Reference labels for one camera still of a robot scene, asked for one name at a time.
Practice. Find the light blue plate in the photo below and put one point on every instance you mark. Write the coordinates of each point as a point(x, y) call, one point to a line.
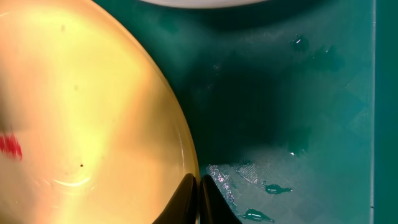
point(202, 4)

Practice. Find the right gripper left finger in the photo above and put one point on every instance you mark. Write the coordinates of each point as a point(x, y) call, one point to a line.
point(182, 202)

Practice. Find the teal plastic tray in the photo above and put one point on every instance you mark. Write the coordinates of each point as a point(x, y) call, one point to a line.
point(292, 105)

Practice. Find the green plate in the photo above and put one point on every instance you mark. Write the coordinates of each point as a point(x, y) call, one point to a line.
point(91, 131)

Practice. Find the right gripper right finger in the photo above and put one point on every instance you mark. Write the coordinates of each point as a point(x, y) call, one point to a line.
point(213, 207)

